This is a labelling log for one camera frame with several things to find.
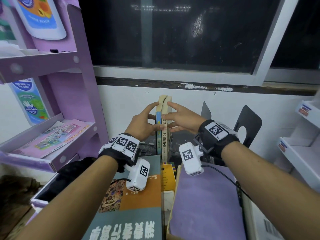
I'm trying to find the person's right hand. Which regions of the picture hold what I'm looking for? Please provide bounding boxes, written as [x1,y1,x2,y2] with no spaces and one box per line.
[161,102,207,135]

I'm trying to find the person's left hand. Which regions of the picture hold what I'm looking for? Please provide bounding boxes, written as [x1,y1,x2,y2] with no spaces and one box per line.
[124,102,163,142]

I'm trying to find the blue spine book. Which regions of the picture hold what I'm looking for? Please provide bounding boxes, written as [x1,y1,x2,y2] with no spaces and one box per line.
[155,95,163,156]

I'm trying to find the cream spine book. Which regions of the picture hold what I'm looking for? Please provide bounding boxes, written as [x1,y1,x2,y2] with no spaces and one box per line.
[161,95,173,163]

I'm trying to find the person's left forearm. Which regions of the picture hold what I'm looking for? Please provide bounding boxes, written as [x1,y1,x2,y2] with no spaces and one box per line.
[14,154,120,240]

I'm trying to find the person's right forearm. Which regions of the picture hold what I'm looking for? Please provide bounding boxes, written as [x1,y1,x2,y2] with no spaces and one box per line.
[221,141,320,240]

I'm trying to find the grey metal bookend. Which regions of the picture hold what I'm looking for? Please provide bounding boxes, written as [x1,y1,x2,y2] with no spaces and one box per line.
[200,101,212,121]

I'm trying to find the yellow book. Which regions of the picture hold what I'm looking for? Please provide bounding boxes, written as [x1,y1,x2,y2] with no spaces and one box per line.
[161,163,177,193]

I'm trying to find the black metal bookend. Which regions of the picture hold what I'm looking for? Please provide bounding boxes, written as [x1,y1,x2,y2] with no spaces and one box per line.
[233,105,263,148]

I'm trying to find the purple cardboard box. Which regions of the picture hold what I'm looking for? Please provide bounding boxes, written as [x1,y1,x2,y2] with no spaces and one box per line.
[166,163,248,240]

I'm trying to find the purple cardboard display shelf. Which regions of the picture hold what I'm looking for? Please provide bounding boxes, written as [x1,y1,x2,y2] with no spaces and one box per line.
[0,0,109,173]

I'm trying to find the large teal and orange book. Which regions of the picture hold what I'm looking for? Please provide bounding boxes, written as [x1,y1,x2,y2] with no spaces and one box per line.
[82,154,163,240]

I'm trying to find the black cloth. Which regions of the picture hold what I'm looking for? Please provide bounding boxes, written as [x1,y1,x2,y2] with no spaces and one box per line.
[37,157,101,201]

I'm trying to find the pink printed leaflet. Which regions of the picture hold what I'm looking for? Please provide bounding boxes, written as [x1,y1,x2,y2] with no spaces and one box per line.
[12,120,90,158]

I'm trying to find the white cardboard shelf rack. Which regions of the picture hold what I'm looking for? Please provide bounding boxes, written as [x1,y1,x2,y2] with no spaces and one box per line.
[273,89,320,194]

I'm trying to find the blue and green paper sign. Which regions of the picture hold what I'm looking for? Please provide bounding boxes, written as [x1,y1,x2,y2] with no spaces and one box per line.
[8,78,50,126]

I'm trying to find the white box with barcode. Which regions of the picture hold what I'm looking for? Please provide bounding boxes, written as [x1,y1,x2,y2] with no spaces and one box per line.
[246,195,284,240]

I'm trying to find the brown cloth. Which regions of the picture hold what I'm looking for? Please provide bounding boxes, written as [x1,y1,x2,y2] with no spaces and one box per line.
[0,174,41,206]

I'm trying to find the white bottle picture sign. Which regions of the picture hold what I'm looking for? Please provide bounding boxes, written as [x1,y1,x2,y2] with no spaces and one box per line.
[9,0,67,41]

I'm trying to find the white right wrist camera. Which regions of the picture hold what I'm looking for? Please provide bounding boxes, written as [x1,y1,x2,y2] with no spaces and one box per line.
[178,143,205,177]

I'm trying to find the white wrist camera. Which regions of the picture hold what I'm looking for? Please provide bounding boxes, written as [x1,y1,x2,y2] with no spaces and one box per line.
[124,158,151,192]
[178,143,205,177]

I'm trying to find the black left wrist strap with markers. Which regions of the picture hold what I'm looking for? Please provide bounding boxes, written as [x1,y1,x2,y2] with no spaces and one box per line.
[97,133,141,173]

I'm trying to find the black right wrist strap with marker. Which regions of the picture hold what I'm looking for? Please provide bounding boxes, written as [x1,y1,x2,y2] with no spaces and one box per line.
[193,119,240,163]

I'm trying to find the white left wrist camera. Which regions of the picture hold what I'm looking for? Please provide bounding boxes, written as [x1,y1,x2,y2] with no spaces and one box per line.
[124,158,151,192]

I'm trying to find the white window frame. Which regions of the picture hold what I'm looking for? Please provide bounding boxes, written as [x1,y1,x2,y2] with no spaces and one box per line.
[92,0,320,87]

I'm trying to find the black cable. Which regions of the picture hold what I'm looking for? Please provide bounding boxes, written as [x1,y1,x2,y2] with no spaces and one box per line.
[201,163,251,201]

